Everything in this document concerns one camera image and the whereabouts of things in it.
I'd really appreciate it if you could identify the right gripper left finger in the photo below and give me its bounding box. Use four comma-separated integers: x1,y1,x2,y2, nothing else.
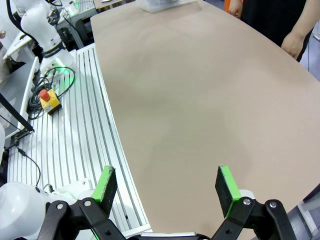
37,164,126,240

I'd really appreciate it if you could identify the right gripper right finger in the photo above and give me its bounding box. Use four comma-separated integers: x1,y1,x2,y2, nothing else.
211,164,297,240

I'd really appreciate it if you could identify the person's left forearm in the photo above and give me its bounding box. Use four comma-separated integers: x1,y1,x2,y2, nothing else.
293,23,313,41

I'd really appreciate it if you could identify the person's left hand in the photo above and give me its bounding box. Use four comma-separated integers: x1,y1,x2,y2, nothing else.
280,31,305,61

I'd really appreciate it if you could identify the person's right hand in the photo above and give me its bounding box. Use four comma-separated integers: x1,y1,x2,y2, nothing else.
228,0,244,20

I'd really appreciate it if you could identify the yellow emergency stop box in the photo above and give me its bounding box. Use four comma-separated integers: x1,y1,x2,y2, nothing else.
38,88,63,115

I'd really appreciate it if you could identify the black metal bar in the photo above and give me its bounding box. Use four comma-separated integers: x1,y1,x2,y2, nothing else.
0,92,35,133

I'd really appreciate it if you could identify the white flat panel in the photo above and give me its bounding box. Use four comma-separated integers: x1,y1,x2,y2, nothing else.
0,56,41,141

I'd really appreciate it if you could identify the person in black t-shirt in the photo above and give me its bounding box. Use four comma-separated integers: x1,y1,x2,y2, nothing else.
239,0,313,62

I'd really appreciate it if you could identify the clear plastic storage bin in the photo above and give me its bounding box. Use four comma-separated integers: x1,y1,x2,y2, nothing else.
138,0,197,13

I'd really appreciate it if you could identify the aluminium slotted base plate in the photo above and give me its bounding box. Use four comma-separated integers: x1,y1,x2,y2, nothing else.
6,42,153,238

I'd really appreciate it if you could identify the thin black cable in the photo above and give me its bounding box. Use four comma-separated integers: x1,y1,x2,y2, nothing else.
3,131,42,188

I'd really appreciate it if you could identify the black emergency stop cable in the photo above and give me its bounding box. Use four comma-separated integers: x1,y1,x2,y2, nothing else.
26,66,76,120

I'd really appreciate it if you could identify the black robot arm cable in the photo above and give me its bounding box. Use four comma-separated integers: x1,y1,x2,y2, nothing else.
6,0,32,37

